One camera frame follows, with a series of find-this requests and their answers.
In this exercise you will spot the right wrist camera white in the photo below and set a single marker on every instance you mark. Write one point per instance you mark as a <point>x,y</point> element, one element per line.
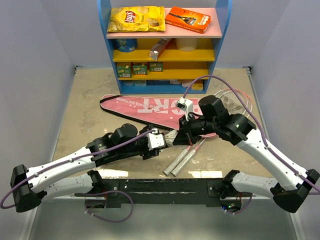
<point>185,105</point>

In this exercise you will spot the clear tube lid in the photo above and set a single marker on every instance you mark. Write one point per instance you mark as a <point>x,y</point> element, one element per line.
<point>209,155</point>

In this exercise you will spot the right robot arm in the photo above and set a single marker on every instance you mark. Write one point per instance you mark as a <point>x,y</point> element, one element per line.
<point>289,184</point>

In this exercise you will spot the green box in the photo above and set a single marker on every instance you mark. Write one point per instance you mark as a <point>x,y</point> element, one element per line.
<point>123,70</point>
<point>155,66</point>
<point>140,68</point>

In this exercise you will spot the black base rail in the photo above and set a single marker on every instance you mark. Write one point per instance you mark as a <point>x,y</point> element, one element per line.
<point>169,191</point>

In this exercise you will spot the white shuttlecock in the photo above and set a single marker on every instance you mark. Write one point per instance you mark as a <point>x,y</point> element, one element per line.
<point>169,137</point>

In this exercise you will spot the pink racket bag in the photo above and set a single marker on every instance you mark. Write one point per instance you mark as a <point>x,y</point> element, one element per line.
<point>159,111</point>

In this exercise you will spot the green box left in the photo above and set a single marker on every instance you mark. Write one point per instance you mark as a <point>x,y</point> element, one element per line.
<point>123,70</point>

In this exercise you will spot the green box middle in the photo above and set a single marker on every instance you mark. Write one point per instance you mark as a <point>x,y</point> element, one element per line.
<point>140,68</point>

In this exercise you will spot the blue round can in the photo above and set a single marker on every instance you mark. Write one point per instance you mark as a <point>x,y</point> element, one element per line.
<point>126,45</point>

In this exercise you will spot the pink soap packet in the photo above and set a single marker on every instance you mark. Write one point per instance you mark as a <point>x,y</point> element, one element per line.
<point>186,83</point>

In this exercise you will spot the black shuttlecock tube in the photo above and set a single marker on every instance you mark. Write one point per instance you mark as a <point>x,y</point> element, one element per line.
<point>120,154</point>

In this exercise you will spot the orange razor box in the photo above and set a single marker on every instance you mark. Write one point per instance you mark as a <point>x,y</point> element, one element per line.
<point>188,19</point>

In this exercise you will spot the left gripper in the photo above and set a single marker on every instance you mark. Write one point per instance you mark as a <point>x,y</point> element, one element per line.
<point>146,154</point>

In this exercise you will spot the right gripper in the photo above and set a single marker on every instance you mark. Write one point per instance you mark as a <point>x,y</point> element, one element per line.
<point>185,136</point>

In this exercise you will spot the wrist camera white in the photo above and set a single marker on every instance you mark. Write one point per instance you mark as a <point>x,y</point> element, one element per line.
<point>156,140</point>
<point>185,105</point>

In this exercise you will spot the yellow Lays chips bag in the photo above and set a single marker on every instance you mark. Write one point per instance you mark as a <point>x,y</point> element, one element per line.
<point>137,19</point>

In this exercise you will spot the green box right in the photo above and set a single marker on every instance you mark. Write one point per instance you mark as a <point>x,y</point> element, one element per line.
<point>155,66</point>

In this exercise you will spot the silver orange carton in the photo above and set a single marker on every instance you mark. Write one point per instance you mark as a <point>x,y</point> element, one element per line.
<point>157,50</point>

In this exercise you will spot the yellow soap packet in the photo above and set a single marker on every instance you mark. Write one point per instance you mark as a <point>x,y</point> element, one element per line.
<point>198,86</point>

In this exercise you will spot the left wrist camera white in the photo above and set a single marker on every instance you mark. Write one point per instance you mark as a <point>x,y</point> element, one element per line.
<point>156,140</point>

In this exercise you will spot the blue shelf unit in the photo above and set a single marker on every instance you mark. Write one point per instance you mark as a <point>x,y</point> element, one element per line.
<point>178,65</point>

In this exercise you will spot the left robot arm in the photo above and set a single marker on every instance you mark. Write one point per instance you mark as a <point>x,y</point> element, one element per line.
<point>74,173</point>

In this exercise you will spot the white cup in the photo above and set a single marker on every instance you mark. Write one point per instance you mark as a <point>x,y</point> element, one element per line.
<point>186,44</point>

